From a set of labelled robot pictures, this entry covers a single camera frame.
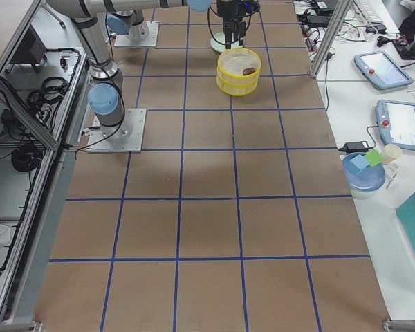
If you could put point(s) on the brown bun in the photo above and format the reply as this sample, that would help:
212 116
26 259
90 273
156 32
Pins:
248 71

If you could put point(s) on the far teach pendant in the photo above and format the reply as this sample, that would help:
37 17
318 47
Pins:
381 70

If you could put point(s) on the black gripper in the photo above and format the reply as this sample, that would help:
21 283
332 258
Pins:
230 10

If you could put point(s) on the near teach pendant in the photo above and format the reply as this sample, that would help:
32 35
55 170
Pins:
396 123

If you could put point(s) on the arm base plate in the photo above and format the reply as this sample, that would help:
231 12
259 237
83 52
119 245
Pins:
128 138
144 35

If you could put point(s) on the blue plate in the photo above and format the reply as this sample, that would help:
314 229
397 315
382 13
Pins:
368 179

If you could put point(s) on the light green plate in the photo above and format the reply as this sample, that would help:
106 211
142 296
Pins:
217 42

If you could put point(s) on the beige paper cup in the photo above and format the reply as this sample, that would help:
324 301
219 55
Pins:
390 153

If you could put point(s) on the black power adapter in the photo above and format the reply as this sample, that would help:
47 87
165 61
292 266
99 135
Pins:
355 146

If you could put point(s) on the blue foam cube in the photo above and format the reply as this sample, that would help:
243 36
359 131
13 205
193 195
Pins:
359 162

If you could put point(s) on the aluminium frame post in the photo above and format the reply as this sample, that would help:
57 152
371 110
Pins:
334 26

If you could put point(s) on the yellow steamer layer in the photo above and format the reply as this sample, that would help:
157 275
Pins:
236 89
231 63

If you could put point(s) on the teach pendant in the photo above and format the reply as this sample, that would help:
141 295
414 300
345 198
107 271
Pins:
381 70
396 123

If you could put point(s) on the yellow steamer top layer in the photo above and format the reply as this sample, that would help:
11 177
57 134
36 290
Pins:
231 63

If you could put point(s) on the yellow steamer bottom layer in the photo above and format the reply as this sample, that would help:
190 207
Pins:
236 89

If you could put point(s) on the green foam cube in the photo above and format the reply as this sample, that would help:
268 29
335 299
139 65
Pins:
373 157

